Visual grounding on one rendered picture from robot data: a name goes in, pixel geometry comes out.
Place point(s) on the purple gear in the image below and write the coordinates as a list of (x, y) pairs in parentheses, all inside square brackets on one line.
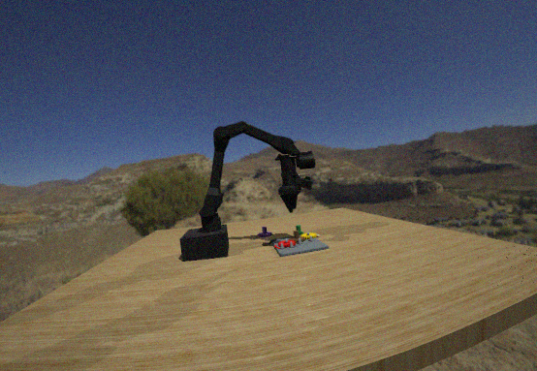
[(264, 233)]

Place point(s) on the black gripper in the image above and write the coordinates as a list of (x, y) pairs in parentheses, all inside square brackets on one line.
[(289, 192)]

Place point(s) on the brown gear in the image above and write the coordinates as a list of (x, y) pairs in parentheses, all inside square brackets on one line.
[(296, 237)]

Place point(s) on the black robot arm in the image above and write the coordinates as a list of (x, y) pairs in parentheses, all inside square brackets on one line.
[(214, 198)]

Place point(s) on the yellow gear with black stripe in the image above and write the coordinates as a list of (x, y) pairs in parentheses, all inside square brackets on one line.
[(308, 235)]

